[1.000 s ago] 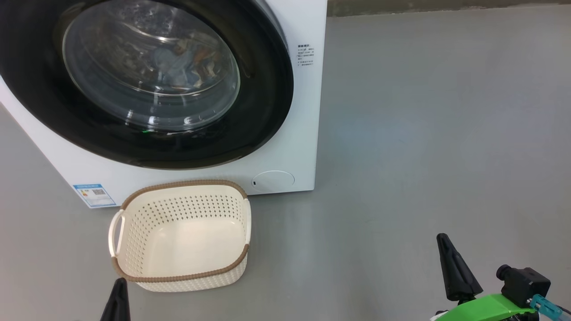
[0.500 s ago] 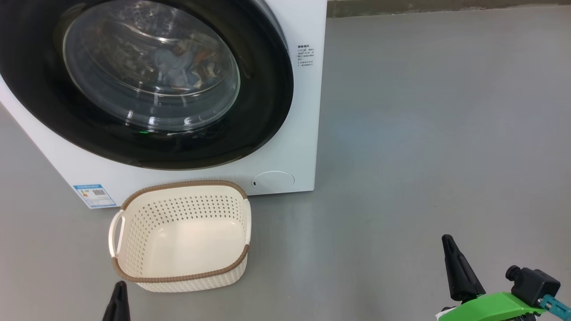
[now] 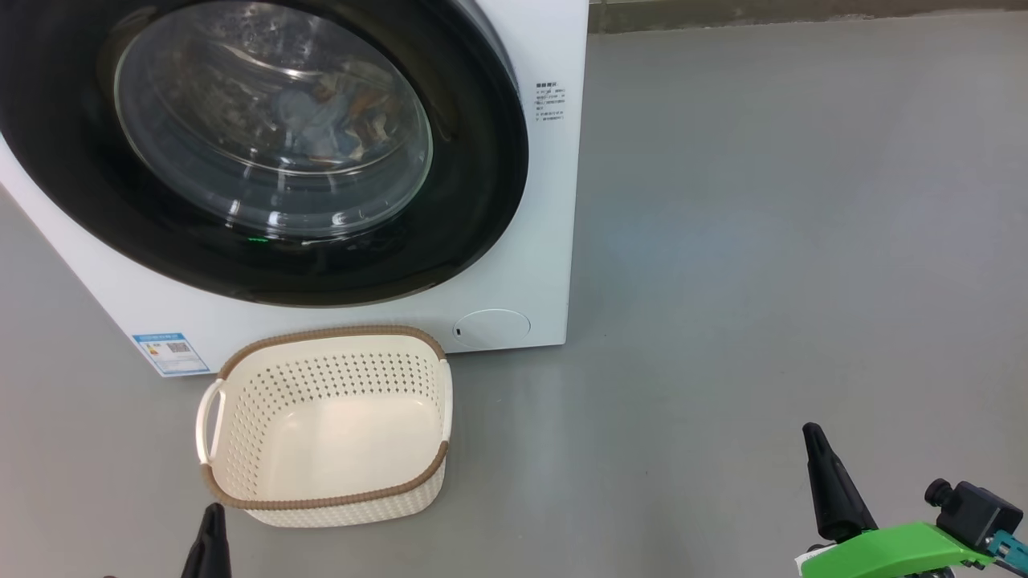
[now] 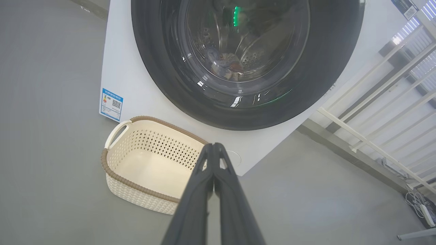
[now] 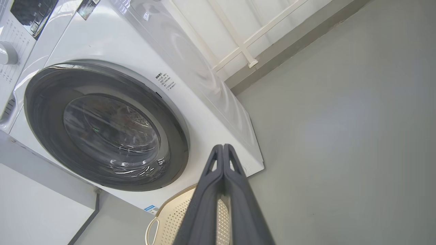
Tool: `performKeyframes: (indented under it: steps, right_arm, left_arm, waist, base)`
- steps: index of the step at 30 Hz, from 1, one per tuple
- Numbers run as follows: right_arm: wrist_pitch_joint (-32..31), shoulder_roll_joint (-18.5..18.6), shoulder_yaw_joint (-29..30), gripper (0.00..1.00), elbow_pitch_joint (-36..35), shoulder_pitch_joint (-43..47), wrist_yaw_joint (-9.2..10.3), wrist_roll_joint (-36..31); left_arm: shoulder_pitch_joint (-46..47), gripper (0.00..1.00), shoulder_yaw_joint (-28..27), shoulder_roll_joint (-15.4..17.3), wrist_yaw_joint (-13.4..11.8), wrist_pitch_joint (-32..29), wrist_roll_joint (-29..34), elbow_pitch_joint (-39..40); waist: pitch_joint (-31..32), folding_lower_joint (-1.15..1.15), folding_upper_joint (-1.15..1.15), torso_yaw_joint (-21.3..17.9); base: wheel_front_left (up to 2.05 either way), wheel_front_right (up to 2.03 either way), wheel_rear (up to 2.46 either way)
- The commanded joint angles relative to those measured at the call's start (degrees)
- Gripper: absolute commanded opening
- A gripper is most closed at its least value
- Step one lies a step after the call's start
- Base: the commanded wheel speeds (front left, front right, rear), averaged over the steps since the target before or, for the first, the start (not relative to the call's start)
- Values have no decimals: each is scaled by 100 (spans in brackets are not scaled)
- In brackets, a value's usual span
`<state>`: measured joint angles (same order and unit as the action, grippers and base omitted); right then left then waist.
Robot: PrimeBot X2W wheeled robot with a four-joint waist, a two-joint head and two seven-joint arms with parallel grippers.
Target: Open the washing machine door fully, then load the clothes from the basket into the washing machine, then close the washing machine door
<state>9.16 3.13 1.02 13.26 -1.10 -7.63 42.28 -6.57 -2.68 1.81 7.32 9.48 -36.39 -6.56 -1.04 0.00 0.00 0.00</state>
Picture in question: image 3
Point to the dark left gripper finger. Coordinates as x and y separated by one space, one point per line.
210 554

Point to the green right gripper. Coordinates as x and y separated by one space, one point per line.
891 554

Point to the black round glass washer door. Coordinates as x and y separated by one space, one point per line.
466 201

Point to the blue patterned garment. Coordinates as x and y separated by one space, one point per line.
309 124

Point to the blue patterned cloth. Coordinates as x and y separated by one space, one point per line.
365 104

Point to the white front-load washing machine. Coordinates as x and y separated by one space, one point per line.
546 241

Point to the cream perforated laundry basket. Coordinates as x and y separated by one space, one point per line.
321 433

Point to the blue energy label sticker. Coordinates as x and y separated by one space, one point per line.
171 355

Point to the round white filter cover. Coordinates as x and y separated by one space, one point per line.
491 329

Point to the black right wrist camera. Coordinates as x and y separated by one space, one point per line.
976 510

